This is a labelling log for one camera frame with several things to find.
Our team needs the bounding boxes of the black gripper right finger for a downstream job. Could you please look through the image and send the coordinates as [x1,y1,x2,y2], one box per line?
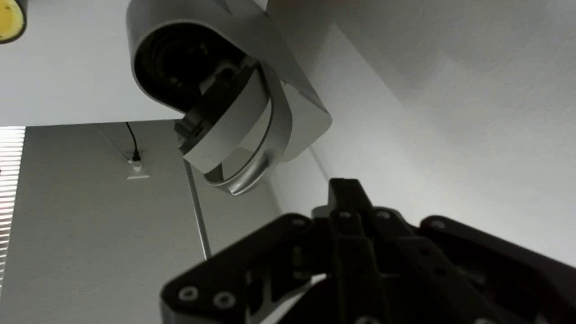
[349,176,576,324]

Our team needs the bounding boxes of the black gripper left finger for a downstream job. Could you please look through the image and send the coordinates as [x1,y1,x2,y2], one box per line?
[158,176,361,324]

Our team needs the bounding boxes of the grey pod coffee machine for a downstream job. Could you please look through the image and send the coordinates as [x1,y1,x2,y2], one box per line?
[124,0,333,197]

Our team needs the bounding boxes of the thin metal pole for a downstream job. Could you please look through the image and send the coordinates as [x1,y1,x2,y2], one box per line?
[183,160,212,260]

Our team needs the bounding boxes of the white plastic board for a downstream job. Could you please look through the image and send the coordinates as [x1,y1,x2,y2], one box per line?
[0,0,185,127]

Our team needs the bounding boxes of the white window blinds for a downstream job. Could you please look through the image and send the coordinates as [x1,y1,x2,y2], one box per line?
[0,124,27,291]

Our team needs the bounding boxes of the dark jar yellow candle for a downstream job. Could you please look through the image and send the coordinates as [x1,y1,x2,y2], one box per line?
[0,0,28,44]

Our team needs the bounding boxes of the white wall outlet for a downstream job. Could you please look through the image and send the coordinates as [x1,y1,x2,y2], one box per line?
[124,156,153,181]

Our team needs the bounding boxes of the black power cable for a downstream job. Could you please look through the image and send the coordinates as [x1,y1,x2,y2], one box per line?
[122,120,144,163]

